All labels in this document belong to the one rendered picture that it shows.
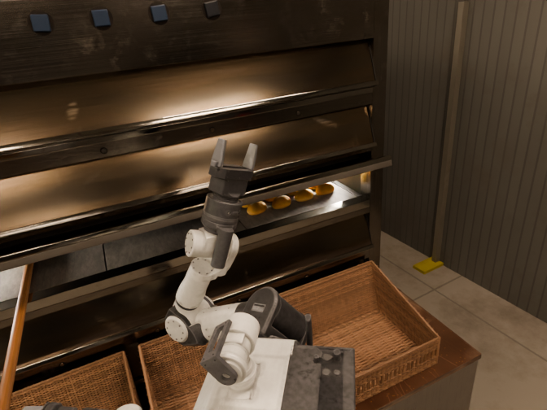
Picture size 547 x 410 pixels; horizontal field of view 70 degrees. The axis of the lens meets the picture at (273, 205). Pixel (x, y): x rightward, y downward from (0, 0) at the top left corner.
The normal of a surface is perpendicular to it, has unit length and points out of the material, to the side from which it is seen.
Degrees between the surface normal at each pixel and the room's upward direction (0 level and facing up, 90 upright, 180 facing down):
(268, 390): 0
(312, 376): 0
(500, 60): 90
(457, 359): 0
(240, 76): 70
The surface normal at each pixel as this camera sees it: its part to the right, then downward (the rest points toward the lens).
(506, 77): -0.87, 0.28
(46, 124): 0.37, 0.03
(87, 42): 0.42, 0.36
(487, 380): -0.08, -0.90
